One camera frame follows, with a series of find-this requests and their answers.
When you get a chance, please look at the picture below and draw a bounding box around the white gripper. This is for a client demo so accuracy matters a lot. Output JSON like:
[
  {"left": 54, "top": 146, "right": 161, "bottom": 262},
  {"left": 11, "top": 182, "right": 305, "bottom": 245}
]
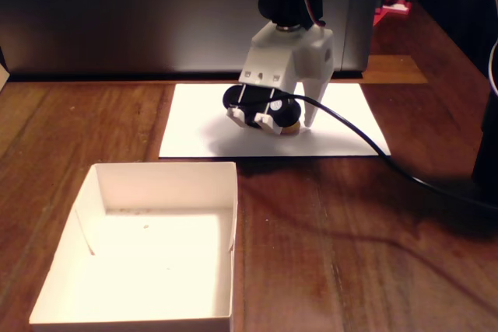
[{"left": 238, "top": 23, "right": 336, "bottom": 130}]

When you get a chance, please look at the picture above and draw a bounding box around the white cardboard box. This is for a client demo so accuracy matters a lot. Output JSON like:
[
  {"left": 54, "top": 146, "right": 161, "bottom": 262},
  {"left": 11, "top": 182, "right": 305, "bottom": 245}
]
[{"left": 29, "top": 161, "right": 240, "bottom": 332}]

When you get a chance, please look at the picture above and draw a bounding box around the red plastic object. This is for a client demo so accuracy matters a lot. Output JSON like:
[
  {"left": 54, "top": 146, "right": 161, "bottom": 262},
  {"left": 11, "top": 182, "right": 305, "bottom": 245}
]
[{"left": 371, "top": 0, "right": 414, "bottom": 28}]

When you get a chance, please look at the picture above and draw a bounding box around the black monitor panel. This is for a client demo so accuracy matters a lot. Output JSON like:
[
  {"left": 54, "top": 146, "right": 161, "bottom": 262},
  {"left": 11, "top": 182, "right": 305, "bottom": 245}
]
[{"left": 0, "top": 0, "right": 385, "bottom": 82}]

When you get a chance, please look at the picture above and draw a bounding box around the black wrist camera white mount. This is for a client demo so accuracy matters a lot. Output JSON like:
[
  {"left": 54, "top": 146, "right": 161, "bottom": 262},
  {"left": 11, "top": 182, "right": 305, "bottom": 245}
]
[{"left": 222, "top": 83, "right": 303, "bottom": 135}]

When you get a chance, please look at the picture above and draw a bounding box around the black camera cable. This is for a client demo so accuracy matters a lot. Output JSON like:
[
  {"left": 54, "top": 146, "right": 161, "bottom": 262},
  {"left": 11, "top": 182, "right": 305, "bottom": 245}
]
[{"left": 286, "top": 93, "right": 498, "bottom": 209}]

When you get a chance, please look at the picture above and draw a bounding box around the thin white cable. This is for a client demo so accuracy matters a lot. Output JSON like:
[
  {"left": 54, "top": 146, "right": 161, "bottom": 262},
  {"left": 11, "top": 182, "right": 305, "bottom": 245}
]
[{"left": 487, "top": 39, "right": 498, "bottom": 96}]

